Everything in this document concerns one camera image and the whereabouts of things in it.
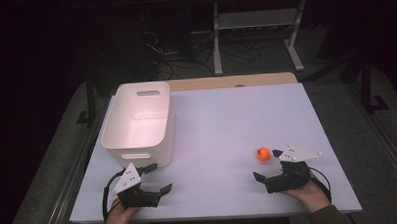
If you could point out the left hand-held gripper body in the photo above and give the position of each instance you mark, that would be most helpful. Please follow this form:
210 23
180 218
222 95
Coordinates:
136 197

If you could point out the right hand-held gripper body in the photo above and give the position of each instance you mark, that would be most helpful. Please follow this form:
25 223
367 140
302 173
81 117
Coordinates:
289 179

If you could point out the small orange ball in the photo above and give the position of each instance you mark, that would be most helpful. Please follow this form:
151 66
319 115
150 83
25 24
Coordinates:
263 154

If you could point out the white plastic storage bin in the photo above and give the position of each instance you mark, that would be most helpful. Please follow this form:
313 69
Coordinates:
137 127

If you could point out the person's left hand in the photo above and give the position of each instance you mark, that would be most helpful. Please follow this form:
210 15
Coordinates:
118 216

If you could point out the person's right hand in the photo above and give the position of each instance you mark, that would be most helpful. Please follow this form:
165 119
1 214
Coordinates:
309 194

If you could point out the white table board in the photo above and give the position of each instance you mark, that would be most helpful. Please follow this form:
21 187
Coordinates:
220 131

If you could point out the black metal stand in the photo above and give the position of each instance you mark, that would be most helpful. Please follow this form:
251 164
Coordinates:
91 95
367 86

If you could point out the wooden table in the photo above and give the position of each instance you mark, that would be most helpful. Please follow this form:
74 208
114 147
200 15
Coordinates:
218 81

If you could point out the white metal desk frame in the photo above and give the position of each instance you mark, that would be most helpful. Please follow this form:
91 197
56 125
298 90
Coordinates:
255 19

